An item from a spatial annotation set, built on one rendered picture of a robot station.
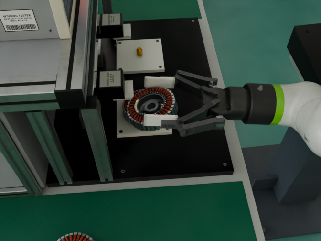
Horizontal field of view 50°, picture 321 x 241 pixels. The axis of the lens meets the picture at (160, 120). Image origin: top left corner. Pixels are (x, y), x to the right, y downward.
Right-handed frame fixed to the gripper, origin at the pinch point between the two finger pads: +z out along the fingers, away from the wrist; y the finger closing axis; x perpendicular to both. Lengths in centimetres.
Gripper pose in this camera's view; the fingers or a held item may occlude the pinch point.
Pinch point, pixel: (152, 100)
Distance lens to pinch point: 76.7
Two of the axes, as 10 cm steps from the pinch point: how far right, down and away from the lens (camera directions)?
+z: -10.0, -0.3, -0.7
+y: -0.2, -7.5, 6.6
